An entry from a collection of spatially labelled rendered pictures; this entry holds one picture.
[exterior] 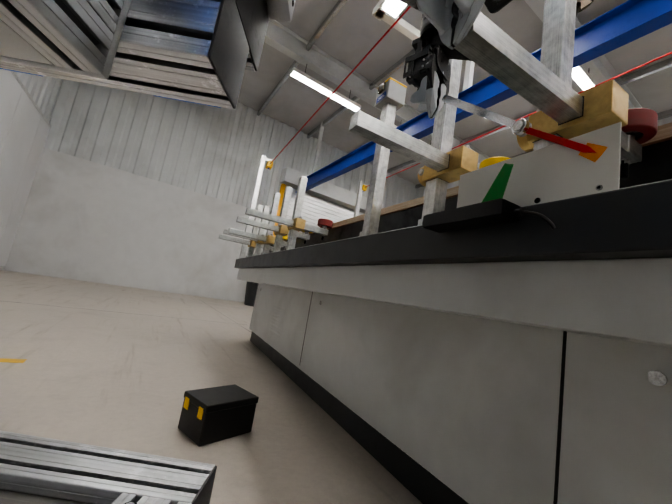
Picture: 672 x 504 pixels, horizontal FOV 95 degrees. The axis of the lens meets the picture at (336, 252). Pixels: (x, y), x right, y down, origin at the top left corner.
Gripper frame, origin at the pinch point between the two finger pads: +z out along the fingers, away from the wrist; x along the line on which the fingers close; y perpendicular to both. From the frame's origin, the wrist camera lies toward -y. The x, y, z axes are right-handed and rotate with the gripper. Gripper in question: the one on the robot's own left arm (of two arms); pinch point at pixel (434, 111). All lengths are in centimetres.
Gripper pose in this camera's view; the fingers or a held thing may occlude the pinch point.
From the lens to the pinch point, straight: 76.3
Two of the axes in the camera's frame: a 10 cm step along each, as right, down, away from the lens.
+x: -6.6, -2.2, -7.2
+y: -7.3, -0.2, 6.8
